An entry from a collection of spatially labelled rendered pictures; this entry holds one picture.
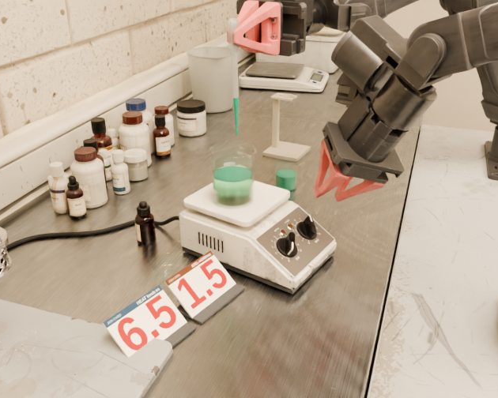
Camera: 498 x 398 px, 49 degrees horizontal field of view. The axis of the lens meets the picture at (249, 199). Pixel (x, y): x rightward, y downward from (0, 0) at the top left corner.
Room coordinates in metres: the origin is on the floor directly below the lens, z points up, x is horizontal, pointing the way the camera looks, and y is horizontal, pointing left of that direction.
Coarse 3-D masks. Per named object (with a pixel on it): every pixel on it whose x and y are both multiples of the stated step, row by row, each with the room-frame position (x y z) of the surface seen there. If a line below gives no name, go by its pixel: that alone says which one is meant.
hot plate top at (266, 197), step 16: (208, 192) 0.73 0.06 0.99; (256, 192) 0.73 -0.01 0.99; (272, 192) 0.73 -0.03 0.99; (288, 192) 0.73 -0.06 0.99; (192, 208) 0.69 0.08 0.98; (208, 208) 0.68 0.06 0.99; (224, 208) 0.68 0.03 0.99; (240, 208) 0.68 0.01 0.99; (256, 208) 0.68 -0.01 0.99; (272, 208) 0.69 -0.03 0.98; (240, 224) 0.64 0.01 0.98
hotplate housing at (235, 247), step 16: (288, 208) 0.72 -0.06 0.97; (192, 224) 0.68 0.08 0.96; (208, 224) 0.67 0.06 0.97; (224, 224) 0.66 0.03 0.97; (256, 224) 0.66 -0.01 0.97; (272, 224) 0.67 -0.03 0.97; (192, 240) 0.69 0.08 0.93; (208, 240) 0.67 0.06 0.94; (224, 240) 0.65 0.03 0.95; (240, 240) 0.64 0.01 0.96; (256, 240) 0.63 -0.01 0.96; (224, 256) 0.65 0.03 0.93; (240, 256) 0.64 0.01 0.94; (256, 256) 0.62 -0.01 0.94; (272, 256) 0.61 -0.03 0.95; (320, 256) 0.65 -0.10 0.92; (240, 272) 0.64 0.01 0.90; (256, 272) 0.62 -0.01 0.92; (272, 272) 0.61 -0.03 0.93; (288, 272) 0.60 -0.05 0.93; (304, 272) 0.61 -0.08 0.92; (288, 288) 0.60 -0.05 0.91
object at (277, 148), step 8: (272, 96) 1.10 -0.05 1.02; (280, 96) 1.10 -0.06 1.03; (288, 96) 1.10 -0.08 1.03; (296, 96) 1.11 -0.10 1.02; (272, 128) 1.12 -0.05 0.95; (272, 136) 1.11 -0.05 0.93; (272, 144) 1.11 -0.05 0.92; (280, 144) 1.14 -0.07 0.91; (288, 144) 1.14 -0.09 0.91; (296, 144) 1.14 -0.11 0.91; (264, 152) 1.09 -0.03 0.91; (272, 152) 1.08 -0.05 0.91; (280, 152) 1.08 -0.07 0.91; (288, 152) 1.08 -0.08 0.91; (296, 152) 1.08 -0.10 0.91; (304, 152) 1.09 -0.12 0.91
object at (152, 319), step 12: (156, 300) 0.54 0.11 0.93; (168, 300) 0.55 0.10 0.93; (132, 312) 0.51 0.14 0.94; (144, 312) 0.52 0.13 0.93; (156, 312) 0.53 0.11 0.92; (168, 312) 0.53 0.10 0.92; (120, 324) 0.50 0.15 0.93; (132, 324) 0.50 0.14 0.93; (144, 324) 0.51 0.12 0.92; (156, 324) 0.51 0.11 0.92; (168, 324) 0.52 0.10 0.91; (120, 336) 0.48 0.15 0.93; (132, 336) 0.49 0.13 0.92; (144, 336) 0.49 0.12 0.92; (156, 336) 0.50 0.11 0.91; (132, 348) 0.48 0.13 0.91
